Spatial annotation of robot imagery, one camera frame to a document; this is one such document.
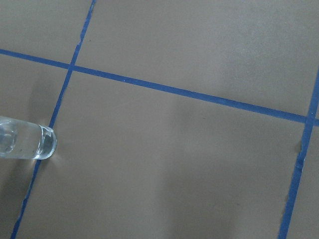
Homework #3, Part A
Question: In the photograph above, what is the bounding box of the glass sauce dispenser bottle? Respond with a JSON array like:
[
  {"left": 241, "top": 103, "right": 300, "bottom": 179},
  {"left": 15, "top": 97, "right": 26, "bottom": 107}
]
[{"left": 0, "top": 116, "right": 57, "bottom": 160}]

